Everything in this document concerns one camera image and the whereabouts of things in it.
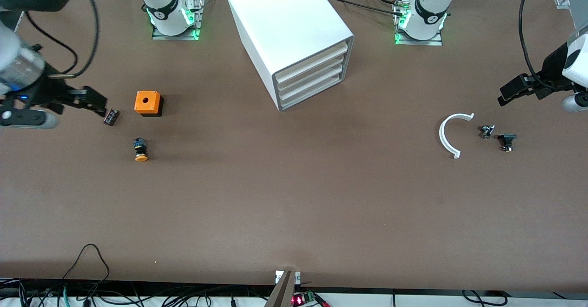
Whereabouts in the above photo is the black looped cable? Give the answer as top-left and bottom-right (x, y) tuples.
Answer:
(62, 244), (111, 294)

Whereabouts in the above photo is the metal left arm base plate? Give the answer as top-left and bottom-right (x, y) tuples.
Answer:
(393, 0), (444, 46)

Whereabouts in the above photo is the circuit board with red light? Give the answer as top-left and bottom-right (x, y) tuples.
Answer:
(292, 291), (329, 307)

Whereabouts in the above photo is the black cable behind cabinet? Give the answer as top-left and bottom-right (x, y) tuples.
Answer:
(324, 0), (407, 16)

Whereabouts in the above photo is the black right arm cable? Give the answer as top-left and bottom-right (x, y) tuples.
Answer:
(25, 0), (100, 79)

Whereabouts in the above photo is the white curved plastic arc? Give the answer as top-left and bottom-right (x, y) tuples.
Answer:
(439, 113), (475, 159)

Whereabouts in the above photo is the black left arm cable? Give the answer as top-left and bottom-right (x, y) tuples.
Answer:
(519, 0), (552, 91)

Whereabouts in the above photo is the orange push button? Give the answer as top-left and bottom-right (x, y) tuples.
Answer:
(133, 137), (149, 163)

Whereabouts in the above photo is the orange box with hole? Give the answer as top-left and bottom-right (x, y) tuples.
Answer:
(134, 91), (164, 117)

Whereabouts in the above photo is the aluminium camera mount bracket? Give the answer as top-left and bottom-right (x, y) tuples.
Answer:
(264, 270), (301, 307)

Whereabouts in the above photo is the black cable at table edge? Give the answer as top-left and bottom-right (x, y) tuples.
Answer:
(462, 290), (506, 307)

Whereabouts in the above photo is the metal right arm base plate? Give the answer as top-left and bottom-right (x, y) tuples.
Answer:
(152, 0), (205, 41)

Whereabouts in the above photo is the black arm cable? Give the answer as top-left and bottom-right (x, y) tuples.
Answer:
(519, 0), (552, 91)
(25, 0), (100, 79)

